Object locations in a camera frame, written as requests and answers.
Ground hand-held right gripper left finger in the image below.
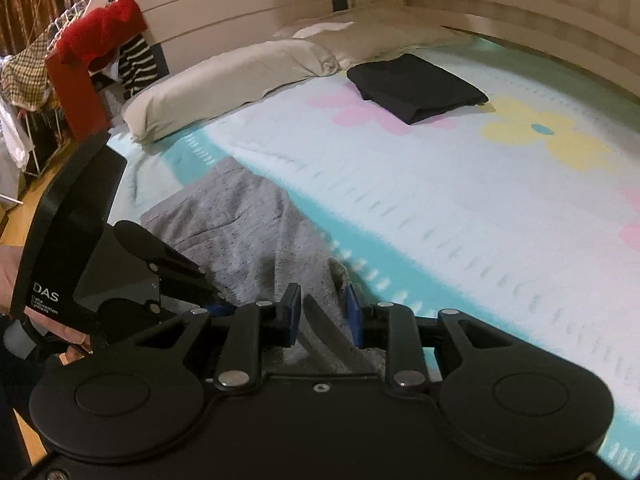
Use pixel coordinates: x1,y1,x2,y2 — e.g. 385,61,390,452
131,282,303,391

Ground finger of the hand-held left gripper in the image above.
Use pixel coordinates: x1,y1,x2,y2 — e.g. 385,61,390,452
114,220,226,306
97,297,238,348

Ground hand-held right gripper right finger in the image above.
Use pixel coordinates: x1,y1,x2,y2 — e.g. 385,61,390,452
342,282,513,391

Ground grey pants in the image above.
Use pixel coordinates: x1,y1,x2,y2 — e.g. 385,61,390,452
140,156,386,376

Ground person's left hand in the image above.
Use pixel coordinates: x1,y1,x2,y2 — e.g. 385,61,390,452
0,245,93,363

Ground white garment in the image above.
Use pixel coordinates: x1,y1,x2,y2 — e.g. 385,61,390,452
0,97,36,171

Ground checked cloth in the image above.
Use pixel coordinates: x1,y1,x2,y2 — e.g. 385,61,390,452
0,35,63,111

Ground striped garment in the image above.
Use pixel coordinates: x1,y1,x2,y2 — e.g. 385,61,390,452
116,35,157,101

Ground beige pillow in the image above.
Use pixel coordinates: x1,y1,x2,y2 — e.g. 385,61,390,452
122,39,341,143
272,20,473,72

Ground red garment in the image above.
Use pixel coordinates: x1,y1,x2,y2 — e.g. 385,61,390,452
45,0,148,142

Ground black folded garment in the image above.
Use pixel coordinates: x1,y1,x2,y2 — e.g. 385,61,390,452
346,53,490,126

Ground wooden bed frame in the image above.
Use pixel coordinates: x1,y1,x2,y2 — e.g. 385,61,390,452
127,0,640,106

